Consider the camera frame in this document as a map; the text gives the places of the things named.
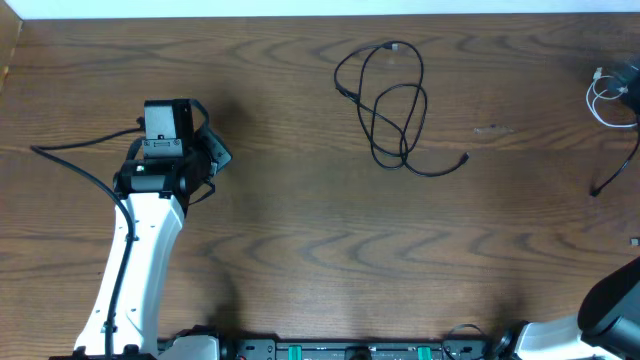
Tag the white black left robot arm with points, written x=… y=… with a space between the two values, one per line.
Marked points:
x=152 y=193

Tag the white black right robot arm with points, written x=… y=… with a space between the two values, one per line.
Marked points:
x=607 y=323

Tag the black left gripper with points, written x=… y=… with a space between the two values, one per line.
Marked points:
x=223 y=154

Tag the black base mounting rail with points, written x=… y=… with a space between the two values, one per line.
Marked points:
x=360 y=350

